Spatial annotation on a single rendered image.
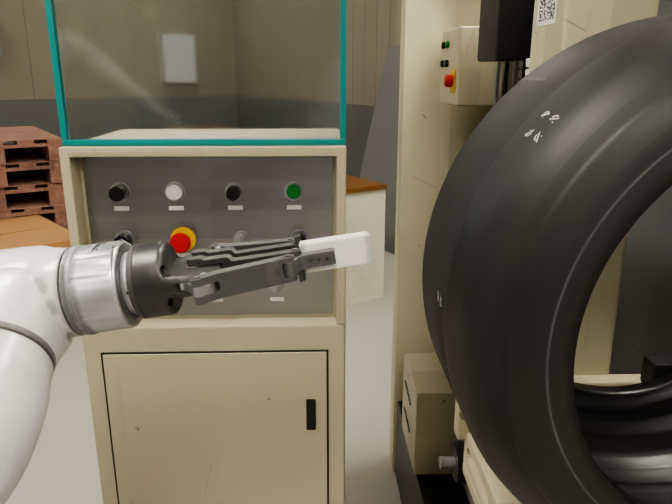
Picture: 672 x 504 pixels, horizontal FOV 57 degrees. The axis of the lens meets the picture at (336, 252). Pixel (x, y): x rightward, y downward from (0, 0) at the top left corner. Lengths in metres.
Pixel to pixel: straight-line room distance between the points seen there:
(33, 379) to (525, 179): 0.45
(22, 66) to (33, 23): 0.51
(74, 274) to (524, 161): 0.42
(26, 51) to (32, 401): 7.81
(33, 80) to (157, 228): 7.05
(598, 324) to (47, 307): 0.77
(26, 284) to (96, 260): 0.06
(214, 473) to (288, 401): 0.24
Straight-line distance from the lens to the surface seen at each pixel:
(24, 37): 8.33
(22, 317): 0.62
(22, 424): 0.58
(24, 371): 0.59
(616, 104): 0.56
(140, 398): 1.43
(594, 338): 1.05
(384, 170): 5.26
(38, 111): 8.33
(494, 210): 0.56
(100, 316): 0.63
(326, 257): 0.60
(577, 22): 0.94
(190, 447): 1.47
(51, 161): 4.93
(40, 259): 0.66
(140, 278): 0.61
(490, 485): 0.93
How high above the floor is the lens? 1.41
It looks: 16 degrees down
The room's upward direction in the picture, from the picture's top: straight up
